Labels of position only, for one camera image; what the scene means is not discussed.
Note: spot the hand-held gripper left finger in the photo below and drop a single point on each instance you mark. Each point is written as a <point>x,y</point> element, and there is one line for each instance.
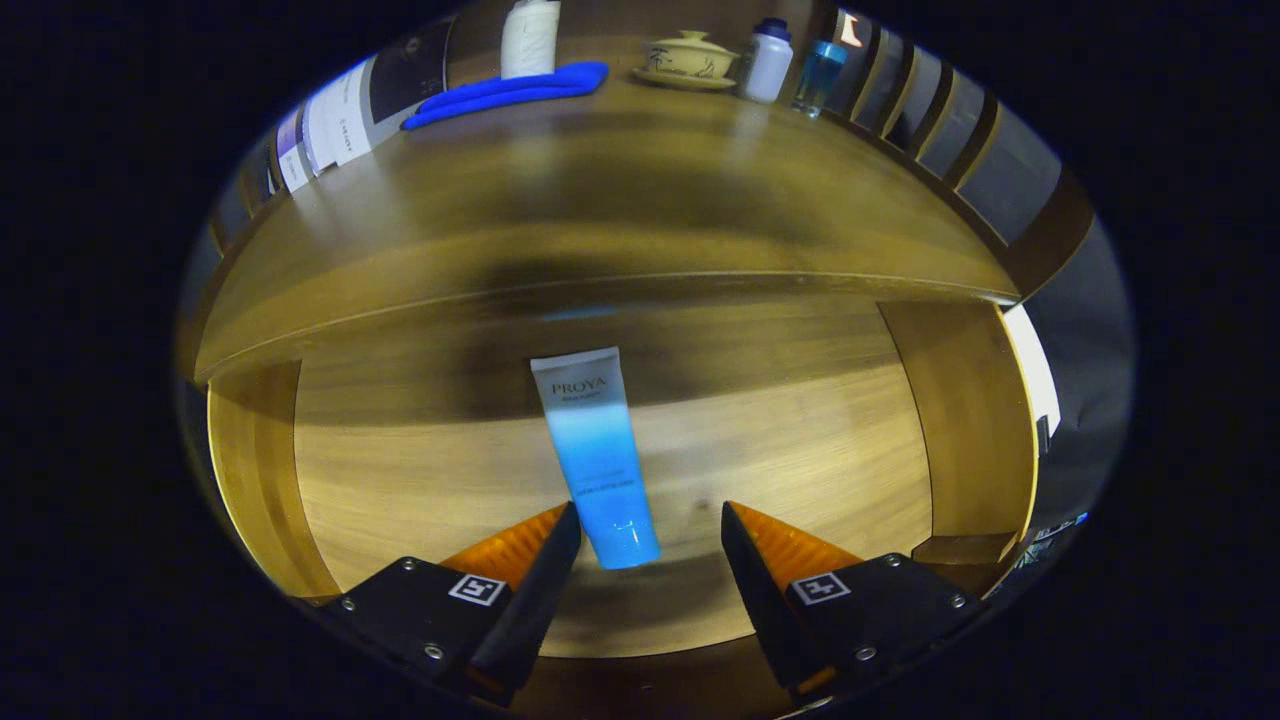
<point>530,610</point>

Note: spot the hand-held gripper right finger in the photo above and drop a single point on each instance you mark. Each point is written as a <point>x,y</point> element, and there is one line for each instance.
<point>765,600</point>

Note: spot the blue and white cosmetic tube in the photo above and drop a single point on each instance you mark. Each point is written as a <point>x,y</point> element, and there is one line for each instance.
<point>600,460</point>

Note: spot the wooden countertop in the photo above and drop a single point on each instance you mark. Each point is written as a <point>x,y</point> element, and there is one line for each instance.
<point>600,200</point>

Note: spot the blue folded cloth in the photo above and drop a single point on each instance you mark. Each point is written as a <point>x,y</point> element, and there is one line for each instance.
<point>500,95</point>

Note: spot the thin white book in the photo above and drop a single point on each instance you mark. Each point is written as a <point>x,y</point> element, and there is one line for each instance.
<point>312,140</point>

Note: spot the purple book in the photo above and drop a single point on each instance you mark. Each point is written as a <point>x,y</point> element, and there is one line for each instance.
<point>290,150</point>

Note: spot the clear blue bottle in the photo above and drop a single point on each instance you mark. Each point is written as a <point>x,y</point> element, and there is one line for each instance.
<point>820,80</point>

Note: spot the white bottle with blue cap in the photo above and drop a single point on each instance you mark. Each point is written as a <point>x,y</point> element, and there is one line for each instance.
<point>768,65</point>

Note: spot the thick white book dark cover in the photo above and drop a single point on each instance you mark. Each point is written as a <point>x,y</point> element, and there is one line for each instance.
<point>400,80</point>

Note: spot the yellow lidded teacup with saucer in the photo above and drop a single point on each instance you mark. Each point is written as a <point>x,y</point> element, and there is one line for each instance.
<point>690,58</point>

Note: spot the white pump bottle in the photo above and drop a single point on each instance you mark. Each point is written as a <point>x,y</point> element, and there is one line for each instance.
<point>530,40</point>

